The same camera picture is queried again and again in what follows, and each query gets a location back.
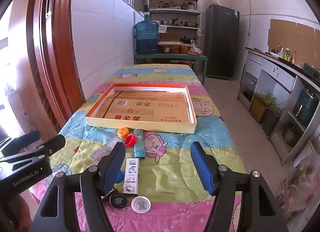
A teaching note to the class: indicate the gas stove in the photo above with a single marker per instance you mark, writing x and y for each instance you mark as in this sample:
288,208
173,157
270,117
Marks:
311,71

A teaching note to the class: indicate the white kitchen counter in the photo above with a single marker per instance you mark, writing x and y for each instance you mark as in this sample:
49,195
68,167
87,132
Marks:
272,69

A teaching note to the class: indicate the brown cardboard box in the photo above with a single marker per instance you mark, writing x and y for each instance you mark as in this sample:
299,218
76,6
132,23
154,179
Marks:
169,37

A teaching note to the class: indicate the cardboard wall sheets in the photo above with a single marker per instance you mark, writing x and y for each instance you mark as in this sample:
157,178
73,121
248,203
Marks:
292,36

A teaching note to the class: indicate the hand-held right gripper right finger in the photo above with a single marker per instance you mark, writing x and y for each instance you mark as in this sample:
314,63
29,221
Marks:
201,167

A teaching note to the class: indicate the clear plastic packet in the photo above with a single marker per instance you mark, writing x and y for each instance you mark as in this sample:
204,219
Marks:
105,150

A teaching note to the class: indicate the green and yellow bottle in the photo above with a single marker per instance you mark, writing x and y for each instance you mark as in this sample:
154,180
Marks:
287,55

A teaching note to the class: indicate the water jug pump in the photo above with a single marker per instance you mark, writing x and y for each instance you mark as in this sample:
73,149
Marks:
146,11

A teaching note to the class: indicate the white printed lighter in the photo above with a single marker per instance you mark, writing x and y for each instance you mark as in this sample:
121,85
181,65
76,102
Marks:
131,179

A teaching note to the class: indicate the green table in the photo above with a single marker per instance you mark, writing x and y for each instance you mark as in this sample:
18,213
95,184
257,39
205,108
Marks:
172,57

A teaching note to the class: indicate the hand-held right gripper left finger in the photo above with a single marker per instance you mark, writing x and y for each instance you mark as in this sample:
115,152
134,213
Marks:
113,169

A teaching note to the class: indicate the red bottle cap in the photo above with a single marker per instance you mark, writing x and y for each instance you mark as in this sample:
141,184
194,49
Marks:
130,140

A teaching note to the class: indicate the dark sauce bottle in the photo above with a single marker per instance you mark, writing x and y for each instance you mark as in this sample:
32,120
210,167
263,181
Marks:
273,50

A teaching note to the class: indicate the orange food jar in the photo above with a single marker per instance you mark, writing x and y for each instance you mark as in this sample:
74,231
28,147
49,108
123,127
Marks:
175,49
164,48
184,49

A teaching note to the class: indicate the red sauce bottle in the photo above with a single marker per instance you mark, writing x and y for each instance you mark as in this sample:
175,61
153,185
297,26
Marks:
293,57

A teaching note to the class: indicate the potted green plants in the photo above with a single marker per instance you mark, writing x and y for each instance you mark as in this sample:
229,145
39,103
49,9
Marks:
260,109

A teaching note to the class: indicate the white bottle cap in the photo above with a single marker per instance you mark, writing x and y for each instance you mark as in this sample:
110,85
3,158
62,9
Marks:
141,204

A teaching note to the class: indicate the red wooden door frame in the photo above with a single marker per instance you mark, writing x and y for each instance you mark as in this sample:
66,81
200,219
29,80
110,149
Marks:
65,59

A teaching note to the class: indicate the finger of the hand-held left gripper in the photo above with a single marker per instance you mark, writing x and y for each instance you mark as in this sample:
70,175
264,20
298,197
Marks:
53,143
22,142

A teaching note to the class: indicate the blue water jug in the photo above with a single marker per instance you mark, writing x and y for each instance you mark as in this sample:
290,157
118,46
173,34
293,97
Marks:
147,38

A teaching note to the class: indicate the wooden cutting board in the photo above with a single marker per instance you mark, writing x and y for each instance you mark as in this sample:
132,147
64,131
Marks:
255,49

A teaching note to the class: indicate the teal lighter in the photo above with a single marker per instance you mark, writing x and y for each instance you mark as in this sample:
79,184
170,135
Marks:
139,144

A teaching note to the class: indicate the black bottle cap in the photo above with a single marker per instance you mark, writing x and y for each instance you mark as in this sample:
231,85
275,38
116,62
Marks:
117,200

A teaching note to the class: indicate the blue bottle cap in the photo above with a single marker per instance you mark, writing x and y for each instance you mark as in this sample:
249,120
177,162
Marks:
119,175

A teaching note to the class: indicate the metal cooking pot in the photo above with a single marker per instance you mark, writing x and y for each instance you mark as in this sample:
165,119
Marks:
291,135

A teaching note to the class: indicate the metal bowl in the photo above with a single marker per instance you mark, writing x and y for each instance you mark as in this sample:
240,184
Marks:
192,24

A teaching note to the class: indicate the printed blanket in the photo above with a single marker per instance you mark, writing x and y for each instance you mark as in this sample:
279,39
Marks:
172,172

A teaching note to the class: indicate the metal pot with ladle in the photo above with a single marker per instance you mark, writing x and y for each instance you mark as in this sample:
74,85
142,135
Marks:
170,22

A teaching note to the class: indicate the orange bottle cap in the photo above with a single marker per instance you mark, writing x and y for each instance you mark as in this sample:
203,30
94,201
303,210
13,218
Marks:
123,132

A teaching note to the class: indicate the shallow cardboard tray box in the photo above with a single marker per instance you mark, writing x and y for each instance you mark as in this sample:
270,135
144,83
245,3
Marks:
140,122

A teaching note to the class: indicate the crumpled plastic bag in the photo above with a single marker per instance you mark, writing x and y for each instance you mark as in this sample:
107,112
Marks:
300,189

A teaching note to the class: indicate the white shelf rack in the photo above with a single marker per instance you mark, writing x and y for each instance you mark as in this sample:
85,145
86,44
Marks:
175,13

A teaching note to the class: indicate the dark refrigerator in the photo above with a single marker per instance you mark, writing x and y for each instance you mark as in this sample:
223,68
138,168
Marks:
221,41

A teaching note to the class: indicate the plastic bag of food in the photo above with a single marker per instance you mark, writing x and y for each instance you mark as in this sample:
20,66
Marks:
195,49

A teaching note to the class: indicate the potted plant dark pot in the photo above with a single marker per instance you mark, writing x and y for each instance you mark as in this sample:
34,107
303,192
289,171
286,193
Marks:
272,122

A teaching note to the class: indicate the person's left forearm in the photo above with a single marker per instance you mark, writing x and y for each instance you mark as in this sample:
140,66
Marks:
22,208

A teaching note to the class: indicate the white bottle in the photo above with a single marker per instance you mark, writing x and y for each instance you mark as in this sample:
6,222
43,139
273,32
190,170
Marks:
280,53

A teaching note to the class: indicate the black pan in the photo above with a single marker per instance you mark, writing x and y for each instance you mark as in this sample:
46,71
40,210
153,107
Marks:
187,40

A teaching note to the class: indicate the metal latch plate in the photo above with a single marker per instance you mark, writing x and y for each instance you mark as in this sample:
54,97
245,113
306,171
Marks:
50,4

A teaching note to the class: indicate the teal kitchen appliance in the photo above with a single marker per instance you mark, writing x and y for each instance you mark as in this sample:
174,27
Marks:
306,107

